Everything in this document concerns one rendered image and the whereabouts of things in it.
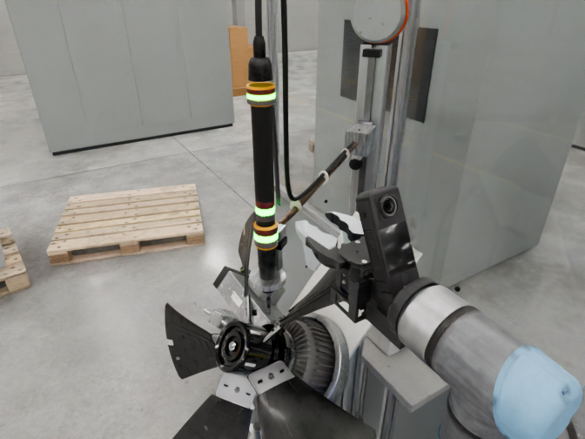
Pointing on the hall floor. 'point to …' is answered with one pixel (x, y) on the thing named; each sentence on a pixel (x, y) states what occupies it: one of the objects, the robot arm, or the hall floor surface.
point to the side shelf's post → (387, 415)
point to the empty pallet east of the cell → (127, 223)
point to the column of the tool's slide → (372, 115)
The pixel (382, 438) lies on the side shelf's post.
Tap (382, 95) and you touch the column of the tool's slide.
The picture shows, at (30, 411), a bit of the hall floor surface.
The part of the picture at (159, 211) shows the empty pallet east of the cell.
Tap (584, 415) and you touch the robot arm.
